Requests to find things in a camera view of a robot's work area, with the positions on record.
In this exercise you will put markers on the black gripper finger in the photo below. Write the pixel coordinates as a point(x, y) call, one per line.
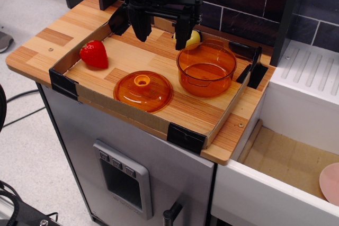
point(140, 21)
point(183, 29)

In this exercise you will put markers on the black upright post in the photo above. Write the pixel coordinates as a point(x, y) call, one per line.
point(285, 30)

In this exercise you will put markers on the orange transparent pot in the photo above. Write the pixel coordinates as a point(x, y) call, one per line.
point(206, 69)

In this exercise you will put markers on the yellow toy potato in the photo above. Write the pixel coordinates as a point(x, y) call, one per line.
point(194, 39)

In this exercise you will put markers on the pink plate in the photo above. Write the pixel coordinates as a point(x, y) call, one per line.
point(328, 181)

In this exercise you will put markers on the black cabinet door handle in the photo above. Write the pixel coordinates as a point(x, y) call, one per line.
point(170, 215)

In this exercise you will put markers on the red toy strawberry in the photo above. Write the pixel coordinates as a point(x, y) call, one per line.
point(94, 54)

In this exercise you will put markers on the cardboard fence with black tape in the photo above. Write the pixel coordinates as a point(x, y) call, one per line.
point(211, 126)

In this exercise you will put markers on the orange transparent pot lid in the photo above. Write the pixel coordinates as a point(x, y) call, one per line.
point(145, 90)

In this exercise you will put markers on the white toy sink unit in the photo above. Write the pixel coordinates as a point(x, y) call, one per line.
point(273, 177)

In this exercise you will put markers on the grey toy kitchen cabinet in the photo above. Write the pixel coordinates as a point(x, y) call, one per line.
point(128, 176)

